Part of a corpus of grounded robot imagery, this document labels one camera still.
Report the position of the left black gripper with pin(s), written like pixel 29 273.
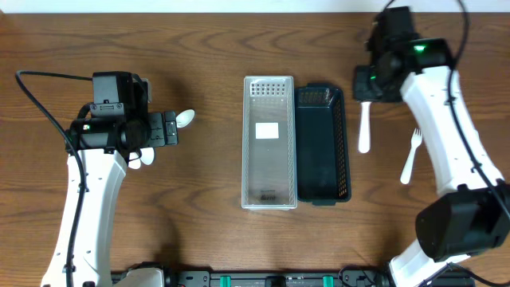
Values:
pixel 156 138

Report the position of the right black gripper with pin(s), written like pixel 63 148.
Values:
pixel 362 95

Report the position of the white plastic fork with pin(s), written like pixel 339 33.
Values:
pixel 415 143

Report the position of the pink-white plastic spoon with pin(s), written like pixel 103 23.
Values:
pixel 364 142

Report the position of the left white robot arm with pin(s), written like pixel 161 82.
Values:
pixel 82 253

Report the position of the white plastic spoon under arm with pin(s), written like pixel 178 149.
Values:
pixel 184 118

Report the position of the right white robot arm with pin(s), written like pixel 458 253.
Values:
pixel 471 214

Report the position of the white plastic spoon crossed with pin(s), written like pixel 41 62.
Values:
pixel 147 155

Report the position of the white plastic spoon far left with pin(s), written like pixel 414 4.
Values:
pixel 134 162

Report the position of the clear plastic basket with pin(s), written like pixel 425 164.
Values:
pixel 268 177

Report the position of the dark green plastic basket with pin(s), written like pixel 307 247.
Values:
pixel 322 159

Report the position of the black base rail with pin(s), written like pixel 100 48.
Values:
pixel 349 276

